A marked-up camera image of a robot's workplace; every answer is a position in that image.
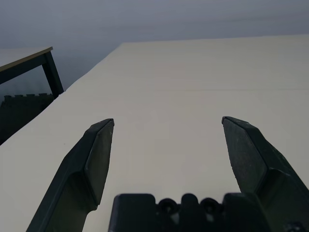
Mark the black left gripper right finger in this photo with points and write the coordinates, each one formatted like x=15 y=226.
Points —
x=256 y=154

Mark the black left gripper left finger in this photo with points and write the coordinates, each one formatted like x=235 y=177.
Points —
x=72 y=174

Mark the black foam puzzle mat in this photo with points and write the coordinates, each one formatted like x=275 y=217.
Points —
x=19 y=113

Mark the black-framed side table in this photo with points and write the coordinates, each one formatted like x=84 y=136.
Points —
x=49 y=70

